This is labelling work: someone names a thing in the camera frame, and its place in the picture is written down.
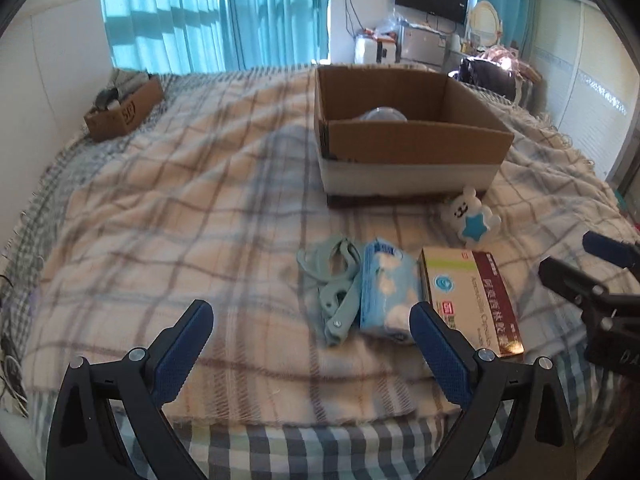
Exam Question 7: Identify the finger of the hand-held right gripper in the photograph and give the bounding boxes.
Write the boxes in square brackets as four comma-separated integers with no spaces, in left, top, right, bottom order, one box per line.
[538,257,620,319]
[582,232,640,271]

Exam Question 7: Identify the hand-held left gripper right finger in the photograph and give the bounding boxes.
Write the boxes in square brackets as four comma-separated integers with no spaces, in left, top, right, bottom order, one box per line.
[408,302,577,480]

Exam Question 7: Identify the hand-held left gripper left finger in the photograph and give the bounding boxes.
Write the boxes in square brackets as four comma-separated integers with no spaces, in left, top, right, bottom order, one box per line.
[45,299,215,480]

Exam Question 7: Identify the maroon and green medicine box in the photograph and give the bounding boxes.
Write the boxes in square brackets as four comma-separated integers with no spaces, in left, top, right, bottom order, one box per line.
[417,246,525,360]

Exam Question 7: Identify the blue cloud-print tissue pack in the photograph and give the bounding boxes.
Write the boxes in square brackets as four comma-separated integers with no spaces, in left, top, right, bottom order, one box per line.
[358,239,426,345]

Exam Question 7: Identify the large cardboard box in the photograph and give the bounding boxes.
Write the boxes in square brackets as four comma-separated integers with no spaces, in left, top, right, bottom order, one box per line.
[314,64,516,207]

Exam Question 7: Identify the white bear toy blue star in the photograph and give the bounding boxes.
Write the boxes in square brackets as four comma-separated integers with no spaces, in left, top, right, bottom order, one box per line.
[439,184,503,249]

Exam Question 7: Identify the light green handheld tool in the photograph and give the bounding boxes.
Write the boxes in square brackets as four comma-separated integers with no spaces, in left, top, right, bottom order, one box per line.
[295,236,364,347]

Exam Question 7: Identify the plaid blanket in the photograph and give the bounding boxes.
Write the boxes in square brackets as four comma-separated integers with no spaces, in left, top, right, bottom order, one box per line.
[9,62,632,427]

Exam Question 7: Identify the gingham bed sheet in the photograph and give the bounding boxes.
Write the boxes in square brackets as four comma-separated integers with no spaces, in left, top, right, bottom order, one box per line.
[0,125,623,480]

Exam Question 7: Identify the white wardrobe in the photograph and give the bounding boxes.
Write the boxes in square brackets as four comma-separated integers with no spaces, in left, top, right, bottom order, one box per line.
[529,0,640,182]

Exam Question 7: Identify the black bag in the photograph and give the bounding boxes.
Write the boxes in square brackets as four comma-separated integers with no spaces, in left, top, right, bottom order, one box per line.
[457,55,519,101]

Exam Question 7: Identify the pink floral cloth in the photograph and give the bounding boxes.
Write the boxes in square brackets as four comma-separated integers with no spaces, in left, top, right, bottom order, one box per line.
[482,43,522,74]

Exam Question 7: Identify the small cardboard box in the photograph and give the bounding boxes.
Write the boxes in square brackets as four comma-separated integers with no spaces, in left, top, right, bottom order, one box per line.
[83,75,166,143]

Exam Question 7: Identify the clear plastic item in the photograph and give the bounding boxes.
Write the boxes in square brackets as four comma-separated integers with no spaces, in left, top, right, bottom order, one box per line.
[357,106,409,124]

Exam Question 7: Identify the white oval mirror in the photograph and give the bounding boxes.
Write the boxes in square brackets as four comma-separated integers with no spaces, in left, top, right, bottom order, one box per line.
[467,0,503,46]

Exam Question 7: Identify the dark item in small box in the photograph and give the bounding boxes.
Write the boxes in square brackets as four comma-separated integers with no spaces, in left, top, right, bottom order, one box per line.
[94,87,122,111]

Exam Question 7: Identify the silver cabinet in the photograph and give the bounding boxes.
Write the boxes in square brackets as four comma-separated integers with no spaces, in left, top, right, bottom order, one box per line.
[399,24,449,67]

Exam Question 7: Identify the white kitchen appliance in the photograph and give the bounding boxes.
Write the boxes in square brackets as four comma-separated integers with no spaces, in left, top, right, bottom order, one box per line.
[353,34,379,65]

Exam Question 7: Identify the wide turquoise curtain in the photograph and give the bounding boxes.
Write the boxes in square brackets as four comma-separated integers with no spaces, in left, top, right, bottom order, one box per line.
[94,0,331,74]

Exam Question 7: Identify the white cables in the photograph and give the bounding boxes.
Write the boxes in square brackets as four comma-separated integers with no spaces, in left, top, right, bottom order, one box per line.
[0,274,32,417]

